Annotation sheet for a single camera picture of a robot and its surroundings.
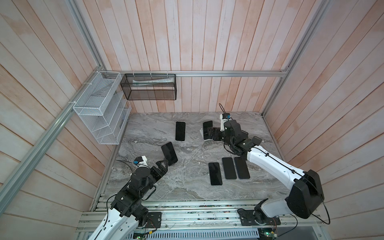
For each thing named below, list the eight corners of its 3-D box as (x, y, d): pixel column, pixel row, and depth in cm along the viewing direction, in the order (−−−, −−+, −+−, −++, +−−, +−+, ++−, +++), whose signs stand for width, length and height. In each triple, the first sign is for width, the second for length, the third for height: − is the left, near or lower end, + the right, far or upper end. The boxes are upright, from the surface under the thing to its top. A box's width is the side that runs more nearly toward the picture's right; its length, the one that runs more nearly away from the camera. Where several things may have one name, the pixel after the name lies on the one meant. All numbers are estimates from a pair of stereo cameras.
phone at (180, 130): (175, 141, 107) (174, 133, 100) (176, 129, 114) (175, 121, 107) (185, 141, 107) (184, 133, 100) (185, 129, 114) (184, 121, 107)
